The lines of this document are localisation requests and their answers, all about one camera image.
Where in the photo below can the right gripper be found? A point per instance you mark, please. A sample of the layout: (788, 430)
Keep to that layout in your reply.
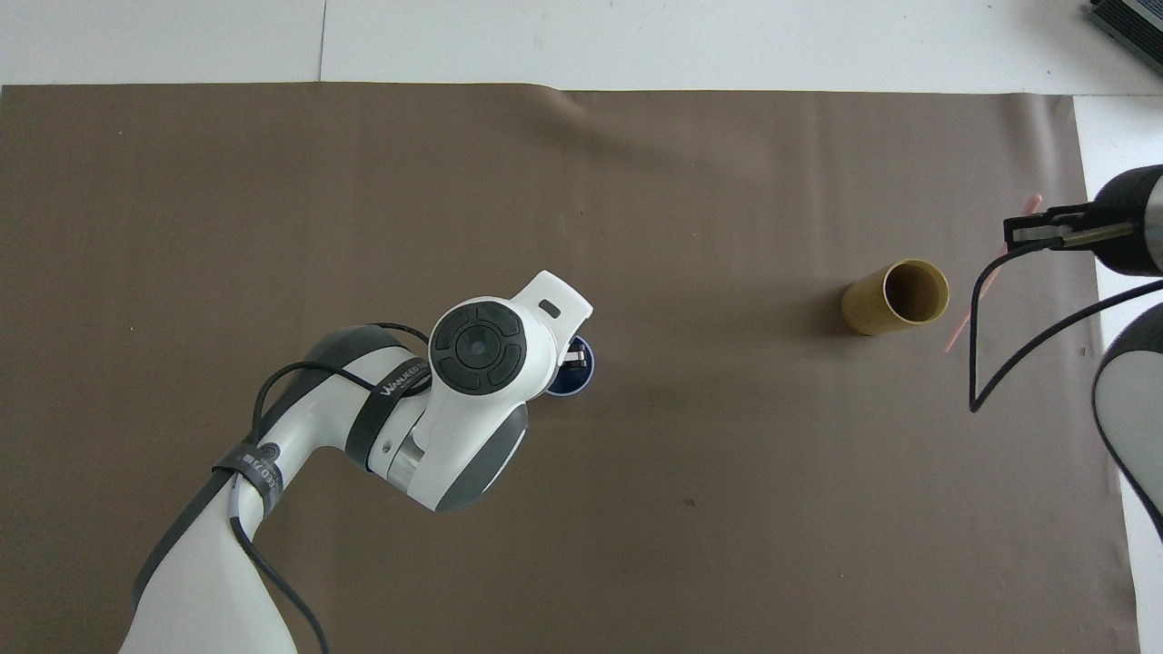
(1125, 195)

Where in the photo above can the pink translucent chopstick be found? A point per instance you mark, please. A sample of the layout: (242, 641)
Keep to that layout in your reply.
(965, 320)

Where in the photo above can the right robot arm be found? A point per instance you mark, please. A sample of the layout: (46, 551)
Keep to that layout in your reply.
(1131, 400)

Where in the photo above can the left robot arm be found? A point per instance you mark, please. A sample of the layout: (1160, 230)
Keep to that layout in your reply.
(472, 427)

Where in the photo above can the mustard yellow cup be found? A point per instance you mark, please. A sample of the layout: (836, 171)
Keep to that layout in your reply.
(863, 309)

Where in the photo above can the blue cup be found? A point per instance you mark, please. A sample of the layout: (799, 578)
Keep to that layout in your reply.
(572, 383)

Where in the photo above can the dark grey ribbed box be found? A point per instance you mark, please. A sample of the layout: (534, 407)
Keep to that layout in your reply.
(1131, 25)

